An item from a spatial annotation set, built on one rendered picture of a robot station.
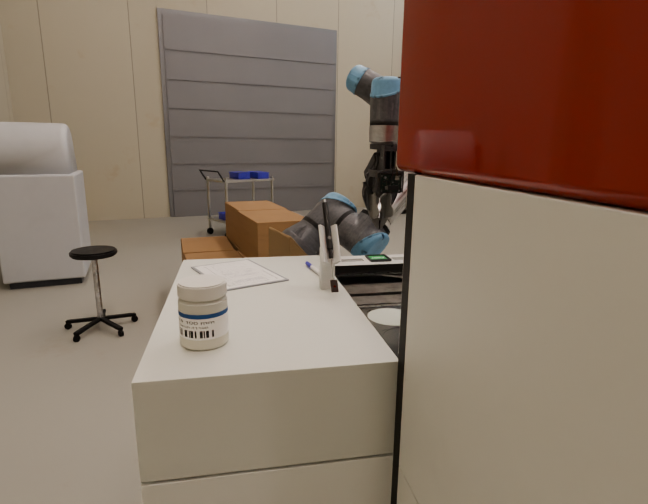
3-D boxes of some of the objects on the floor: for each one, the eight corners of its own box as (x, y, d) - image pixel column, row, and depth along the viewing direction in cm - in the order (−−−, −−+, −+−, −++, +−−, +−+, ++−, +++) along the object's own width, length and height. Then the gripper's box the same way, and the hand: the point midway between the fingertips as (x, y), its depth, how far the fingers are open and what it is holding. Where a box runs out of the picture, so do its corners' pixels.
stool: (138, 312, 346) (132, 240, 333) (138, 335, 305) (131, 253, 292) (68, 320, 329) (59, 244, 316) (58, 345, 289) (46, 259, 276)
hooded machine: (17, 271, 452) (-5, 122, 419) (93, 264, 479) (78, 124, 447) (2, 292, 388) (-24, 119, 356) (91, 283, 416) (73, 122, 384)
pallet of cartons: (266, 277, 441) (265, 199, 424) (325, 323, 329) (327, 219, 312) (167, 289, 402) (161, 203, 384) (196, 346, 290) (189, 228, 273)
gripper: (373, 143, 107) (370, 233, 111) (409, 144, 108) (404, 232, 113) (362, 143, 115) (359, 227, 120) (396, 144, 117) (392, 226, 122)
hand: (378, 223), depth 119 cm, fingers closed
